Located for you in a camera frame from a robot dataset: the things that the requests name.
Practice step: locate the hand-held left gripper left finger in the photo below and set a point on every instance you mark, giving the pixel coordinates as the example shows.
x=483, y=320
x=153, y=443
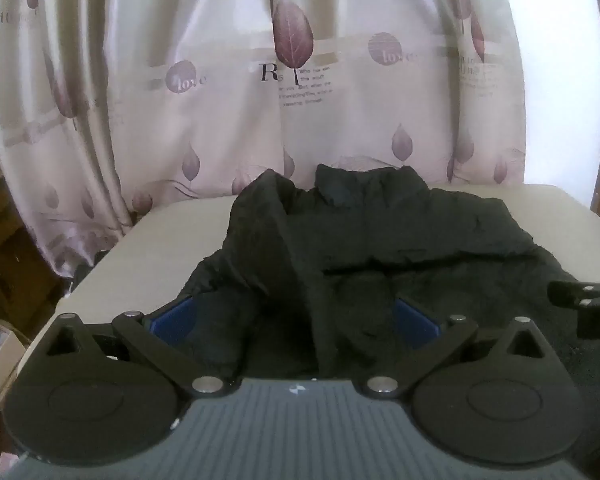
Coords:
x=172, y=324

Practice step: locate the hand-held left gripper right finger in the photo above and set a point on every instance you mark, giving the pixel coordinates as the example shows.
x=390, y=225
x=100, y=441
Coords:
x=419, y=324

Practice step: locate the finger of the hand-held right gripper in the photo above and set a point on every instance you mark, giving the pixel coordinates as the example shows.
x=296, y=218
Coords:
x=567, y=292

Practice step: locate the leaf print curtain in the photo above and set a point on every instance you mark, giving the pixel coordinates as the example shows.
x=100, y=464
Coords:
x=219, y=85

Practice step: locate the black jacket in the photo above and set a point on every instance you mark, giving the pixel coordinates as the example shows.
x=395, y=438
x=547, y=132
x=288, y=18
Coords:
x=370, y=230

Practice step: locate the white box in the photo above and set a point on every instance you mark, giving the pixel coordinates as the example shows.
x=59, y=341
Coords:
x=2, y=360

